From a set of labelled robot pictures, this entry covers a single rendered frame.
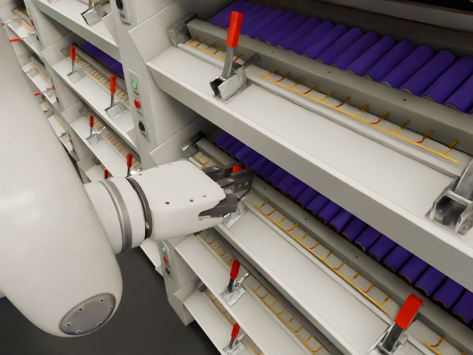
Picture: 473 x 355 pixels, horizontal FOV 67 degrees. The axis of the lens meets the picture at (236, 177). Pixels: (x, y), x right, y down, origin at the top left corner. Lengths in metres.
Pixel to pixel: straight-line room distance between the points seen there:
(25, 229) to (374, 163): 0.27
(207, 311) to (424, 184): 0.69
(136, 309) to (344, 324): 0.75
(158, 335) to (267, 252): 0.60
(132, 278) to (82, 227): 0.89
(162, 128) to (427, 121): 0.42
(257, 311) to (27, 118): 0.51
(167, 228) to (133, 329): 0.68
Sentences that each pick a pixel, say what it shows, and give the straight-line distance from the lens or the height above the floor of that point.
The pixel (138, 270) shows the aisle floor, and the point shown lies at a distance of 1.18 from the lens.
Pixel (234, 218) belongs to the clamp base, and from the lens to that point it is 0.53.
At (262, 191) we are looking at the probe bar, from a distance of 0.53.
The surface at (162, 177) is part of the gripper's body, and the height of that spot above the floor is 0.63.
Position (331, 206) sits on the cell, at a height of 0.57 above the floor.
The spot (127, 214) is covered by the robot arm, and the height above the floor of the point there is 0.64.
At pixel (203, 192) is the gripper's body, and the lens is 0.43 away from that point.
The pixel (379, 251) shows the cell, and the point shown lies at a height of 0.57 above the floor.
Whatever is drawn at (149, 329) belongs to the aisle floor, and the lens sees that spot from 1.06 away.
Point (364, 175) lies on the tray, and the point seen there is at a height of 0.72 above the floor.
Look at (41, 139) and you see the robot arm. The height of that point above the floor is 0.76.
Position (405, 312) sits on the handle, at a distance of 0.39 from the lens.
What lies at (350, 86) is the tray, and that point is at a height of 0.76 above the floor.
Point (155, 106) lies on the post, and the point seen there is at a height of 0.64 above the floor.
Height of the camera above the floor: 0.89
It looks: 37 degrees down
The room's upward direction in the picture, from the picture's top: straight up
